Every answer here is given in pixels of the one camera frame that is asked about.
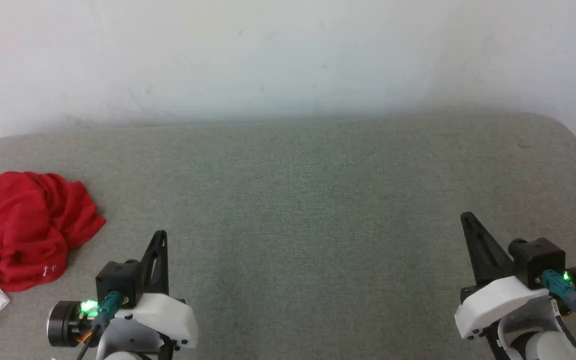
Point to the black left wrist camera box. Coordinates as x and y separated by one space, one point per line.
118 277

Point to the red Bulls basketball jersey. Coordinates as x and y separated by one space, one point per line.
18 225

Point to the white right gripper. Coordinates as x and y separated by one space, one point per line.
498 300

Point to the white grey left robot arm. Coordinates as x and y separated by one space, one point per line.
128 337

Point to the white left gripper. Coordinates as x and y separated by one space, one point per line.
168 320

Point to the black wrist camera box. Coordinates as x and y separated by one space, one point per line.
538 257
118 277

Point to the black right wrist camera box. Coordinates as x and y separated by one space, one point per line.
538 257

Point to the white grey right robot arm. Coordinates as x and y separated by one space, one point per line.
548 350

